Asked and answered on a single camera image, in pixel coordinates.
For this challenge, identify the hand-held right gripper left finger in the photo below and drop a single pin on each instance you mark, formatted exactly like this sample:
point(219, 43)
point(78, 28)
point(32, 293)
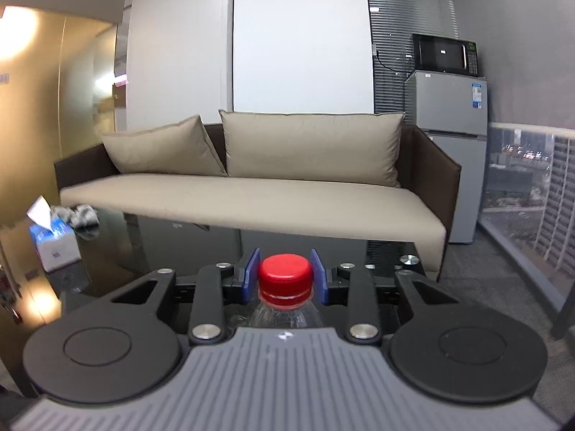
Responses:
point(251, 273)

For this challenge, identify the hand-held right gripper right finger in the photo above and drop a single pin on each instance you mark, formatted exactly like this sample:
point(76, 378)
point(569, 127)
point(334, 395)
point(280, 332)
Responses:
point(318, 276)

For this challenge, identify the red bottle cap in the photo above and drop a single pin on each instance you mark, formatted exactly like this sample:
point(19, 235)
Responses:
point(285, 280)

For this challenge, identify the clear plastic water bottle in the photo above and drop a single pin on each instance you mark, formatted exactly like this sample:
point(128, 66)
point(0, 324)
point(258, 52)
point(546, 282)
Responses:
point(285, 316)

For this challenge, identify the beige and brown sofa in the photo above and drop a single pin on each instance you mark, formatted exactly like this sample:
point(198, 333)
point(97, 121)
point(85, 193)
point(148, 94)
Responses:
point(251, 188)

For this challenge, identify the black glass coffee table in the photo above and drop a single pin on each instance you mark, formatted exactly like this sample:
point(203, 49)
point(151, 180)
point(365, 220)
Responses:
point(134, 260)

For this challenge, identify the large beige sofa cushion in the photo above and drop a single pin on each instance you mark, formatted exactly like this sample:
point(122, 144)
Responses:
point(312, 146)

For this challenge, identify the small beige sofa cushion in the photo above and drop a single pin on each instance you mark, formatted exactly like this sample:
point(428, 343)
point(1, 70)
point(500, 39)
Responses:
point(161, 148)

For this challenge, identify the grey crumpled cloth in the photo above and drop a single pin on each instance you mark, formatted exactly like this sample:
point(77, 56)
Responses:
point(78, 215)

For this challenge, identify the grey refrigerator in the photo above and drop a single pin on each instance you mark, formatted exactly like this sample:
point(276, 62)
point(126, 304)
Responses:
point(453, 143)

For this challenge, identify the blue and white tissue box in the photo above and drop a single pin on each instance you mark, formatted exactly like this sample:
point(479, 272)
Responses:
point(51, 242)

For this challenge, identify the black microwave oven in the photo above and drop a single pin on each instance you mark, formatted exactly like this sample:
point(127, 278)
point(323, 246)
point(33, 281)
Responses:
point(444, 54)

